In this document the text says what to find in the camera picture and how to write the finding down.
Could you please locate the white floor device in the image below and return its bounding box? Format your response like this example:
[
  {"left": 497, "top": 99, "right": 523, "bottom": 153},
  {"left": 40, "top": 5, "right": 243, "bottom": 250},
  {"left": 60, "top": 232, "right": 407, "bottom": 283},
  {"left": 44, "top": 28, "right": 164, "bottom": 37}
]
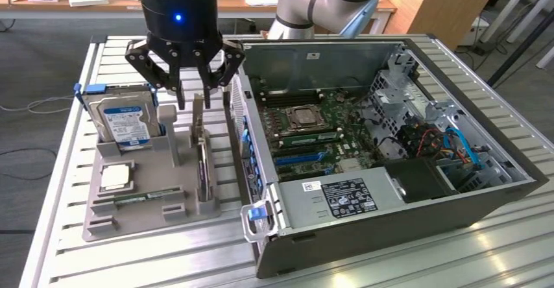
[{"left": 458, "top": 16, "right": 491, "bottom": 47}]

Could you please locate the silver metal disk bay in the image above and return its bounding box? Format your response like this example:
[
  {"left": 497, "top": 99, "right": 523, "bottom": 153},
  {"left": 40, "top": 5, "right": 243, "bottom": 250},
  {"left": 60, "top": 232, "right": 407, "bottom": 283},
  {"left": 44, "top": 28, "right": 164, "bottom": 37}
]
[{"left": 367, "top": 69, "right": 437, "bottom": 130}]

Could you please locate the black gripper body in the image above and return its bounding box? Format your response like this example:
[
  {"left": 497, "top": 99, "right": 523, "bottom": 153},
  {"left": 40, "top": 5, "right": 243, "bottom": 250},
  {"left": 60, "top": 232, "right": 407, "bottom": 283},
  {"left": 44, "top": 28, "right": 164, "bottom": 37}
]
[{"left": 136, "top": 0, "right": 226, "bottom": 67}]

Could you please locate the green motherboard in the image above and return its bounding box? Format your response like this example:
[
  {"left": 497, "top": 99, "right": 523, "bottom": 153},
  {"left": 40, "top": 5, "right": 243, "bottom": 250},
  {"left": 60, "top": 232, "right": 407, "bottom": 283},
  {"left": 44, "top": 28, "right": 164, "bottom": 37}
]
[{"left": 255, "top": 86, "right": 390, "bottom": 184}]

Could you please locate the black graphics card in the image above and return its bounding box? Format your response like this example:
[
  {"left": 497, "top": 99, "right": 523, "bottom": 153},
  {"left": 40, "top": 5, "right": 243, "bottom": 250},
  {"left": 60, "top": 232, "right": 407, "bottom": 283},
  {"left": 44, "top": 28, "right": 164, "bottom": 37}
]
[{"left": 188, "top": 93, "right": 216, "bottom": 204}]

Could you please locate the metal CPU socket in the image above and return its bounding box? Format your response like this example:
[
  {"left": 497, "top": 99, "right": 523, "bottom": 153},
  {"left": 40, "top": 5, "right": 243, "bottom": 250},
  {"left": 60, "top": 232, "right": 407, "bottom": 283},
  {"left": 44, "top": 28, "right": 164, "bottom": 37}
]
[{"left": 283, "top": 106, "right": 324, "bottom": 130}]

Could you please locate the light blue SATA wire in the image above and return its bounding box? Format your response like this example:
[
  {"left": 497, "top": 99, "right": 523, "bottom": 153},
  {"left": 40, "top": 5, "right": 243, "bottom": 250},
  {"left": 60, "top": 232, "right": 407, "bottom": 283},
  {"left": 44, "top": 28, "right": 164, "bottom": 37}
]
[{"left": 443, "top": 127, "right": 485, "bottom": 172}]

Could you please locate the silver hard disk blue label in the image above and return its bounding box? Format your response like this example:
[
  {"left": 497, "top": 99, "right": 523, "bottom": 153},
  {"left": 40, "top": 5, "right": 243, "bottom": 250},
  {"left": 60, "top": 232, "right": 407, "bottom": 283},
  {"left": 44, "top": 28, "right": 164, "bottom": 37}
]
[{"left": 81, "top": 86, "right": 164, "bottom": 149}]

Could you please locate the white table frame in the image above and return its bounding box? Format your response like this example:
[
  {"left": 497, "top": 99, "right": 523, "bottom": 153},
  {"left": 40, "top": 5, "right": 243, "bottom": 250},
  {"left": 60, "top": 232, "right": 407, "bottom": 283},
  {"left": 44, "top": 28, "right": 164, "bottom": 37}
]
[{"left": 478, "top": 0, "right": 554, "bottom": 70}]

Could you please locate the wooden cabinet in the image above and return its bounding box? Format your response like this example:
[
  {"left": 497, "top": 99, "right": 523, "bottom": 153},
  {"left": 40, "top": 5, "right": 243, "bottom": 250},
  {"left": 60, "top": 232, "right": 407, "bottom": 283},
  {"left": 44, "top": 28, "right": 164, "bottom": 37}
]
[{"left": 383, "top": 0, "right": 506, "bottom": 51}]

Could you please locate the white floor cable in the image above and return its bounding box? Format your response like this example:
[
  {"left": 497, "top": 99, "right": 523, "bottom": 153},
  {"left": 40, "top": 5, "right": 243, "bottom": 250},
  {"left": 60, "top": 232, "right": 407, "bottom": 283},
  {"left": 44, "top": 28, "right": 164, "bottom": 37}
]
[{"left": 0, "top": 95, "right": 77, "bottom": 114}]

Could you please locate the blue expansion slot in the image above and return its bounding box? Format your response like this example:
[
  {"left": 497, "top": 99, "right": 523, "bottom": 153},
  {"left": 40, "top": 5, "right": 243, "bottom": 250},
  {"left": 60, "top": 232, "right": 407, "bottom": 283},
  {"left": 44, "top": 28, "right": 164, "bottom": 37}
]
[{"left": 275, "top": 151, "right": 326, "bottom": 166}]

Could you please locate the red black wire bundle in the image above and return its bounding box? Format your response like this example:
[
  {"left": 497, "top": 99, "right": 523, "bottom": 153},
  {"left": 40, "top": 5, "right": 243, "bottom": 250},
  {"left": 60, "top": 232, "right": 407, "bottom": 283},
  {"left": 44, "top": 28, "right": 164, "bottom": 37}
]
[{"left": 398, "top": 124, "right": 442, "bottom": 159}]

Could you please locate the green RAM stick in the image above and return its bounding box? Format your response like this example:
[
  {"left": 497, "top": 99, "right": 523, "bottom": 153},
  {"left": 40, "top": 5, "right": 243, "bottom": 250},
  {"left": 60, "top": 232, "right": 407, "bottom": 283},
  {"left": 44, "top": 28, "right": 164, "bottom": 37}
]
[
  {"left": 279, "top": 131, "right": 342, "bottom": 149},
  {"left": 112, "top": 187, "right": 182, "bottom": 204}
]

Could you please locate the grey plastic parts rack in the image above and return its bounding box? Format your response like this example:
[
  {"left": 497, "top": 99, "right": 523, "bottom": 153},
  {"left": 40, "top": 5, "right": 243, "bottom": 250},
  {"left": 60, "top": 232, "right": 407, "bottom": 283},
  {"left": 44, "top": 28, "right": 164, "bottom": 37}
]
[{"left": 81, "top": 104, "right": 224, "bottom": 243}]

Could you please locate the grey power supply unit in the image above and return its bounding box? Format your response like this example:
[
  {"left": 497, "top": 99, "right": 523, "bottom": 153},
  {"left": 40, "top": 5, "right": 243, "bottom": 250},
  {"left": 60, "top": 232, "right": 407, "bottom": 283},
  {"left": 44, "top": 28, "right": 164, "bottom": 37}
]
[{"left": 276, "top": 166, "right": 406, "bottom": 230}]

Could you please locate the black open PC case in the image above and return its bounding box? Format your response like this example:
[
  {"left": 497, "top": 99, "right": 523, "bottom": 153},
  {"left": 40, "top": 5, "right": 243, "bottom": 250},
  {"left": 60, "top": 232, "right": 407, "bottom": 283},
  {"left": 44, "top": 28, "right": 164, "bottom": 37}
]
[{"left": 220, "top": 36, "right": 550, "bottom": 280}]

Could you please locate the silver CPU chip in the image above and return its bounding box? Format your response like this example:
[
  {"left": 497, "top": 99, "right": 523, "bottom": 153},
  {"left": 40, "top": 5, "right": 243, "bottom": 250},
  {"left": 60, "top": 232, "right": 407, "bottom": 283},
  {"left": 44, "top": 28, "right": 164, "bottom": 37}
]
[{"left": 100, "top": 165, "right": 132, "bottom": 191}]

